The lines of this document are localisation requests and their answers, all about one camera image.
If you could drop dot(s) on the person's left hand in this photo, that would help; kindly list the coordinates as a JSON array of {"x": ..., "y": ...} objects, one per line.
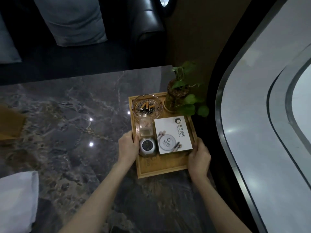
[{"x": 127, "y": 149}]

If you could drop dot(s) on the person's right hand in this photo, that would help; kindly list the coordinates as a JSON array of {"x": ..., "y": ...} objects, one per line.
[{"x": 200, "y": 162}]

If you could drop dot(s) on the person's right thumb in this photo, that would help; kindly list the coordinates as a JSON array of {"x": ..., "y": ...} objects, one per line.
[{"x": 196, "y": 149}]

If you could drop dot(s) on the person's left thumb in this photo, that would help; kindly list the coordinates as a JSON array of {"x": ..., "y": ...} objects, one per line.
[{"x": 136, "y": 146}]

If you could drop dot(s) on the wooden serving tray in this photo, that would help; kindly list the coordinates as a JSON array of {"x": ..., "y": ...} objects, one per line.
[{"x": 165, "y": 164}]

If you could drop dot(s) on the person's right forearm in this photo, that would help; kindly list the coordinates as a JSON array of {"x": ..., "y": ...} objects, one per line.
[{"x": 218, "y": 206}]

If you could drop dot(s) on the person's left forearm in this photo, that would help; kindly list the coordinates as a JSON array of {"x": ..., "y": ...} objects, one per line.
[{"x": 97, "y": 201}]

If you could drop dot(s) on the hexagonal metal call button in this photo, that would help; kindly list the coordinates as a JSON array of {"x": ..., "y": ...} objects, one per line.
[{"x": 147, "y": 146}]

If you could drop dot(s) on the clear glass toothpick holder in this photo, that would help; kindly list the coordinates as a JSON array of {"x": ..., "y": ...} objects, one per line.
[{"x": 146, "y": 127}]

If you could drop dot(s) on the white printed box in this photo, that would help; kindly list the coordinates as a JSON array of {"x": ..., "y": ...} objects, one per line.
[{"x": 173, "y": 135}]

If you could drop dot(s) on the glass ashtray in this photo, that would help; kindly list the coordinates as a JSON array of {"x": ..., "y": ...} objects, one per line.
[{"x": 147, "y": 111}]

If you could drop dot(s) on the green leafy plant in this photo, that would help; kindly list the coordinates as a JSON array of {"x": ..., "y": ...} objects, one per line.
[{"x": 188, "y": 103}]

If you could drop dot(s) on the glass plant vase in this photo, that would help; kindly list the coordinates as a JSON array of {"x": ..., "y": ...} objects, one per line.
[{"x": 173, "y": 97}]

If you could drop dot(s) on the black leather sofa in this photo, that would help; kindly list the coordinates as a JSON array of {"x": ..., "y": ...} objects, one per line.
[{"x": 116, "y": 53}]

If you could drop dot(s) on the brown wooden board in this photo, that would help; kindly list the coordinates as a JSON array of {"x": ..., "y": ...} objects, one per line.
[{"x": 11, "y": 126}]

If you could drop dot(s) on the white cloth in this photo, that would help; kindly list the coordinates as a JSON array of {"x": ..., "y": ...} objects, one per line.
[{"x": 17, "y": 201}]

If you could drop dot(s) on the large grey cushion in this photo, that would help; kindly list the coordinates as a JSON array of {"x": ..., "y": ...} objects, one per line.
[{"x": 73, "y": 21}]

